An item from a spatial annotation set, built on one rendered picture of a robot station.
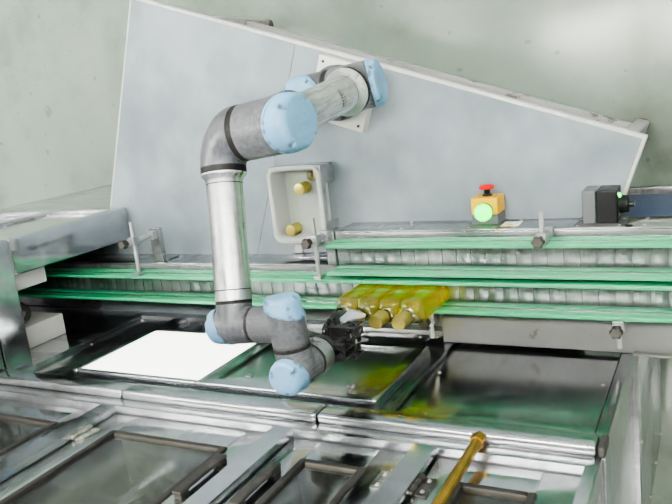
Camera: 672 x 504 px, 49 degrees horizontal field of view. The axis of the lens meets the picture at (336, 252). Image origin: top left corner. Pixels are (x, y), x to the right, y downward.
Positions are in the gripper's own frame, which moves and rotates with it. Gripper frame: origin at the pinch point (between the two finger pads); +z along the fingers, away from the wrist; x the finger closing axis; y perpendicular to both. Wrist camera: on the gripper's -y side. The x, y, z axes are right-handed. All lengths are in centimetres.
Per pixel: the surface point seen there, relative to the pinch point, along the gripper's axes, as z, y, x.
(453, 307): 22.8, 17.1, -3.1
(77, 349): 7, -100, -16
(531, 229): 29.0, 36.2, 15.5
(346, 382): -6.6, 0.2, -12.5
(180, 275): 22, -68, 4
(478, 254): 28.6, 22.8, 9.3
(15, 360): -13, -104, -12
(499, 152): 42, 26, 33
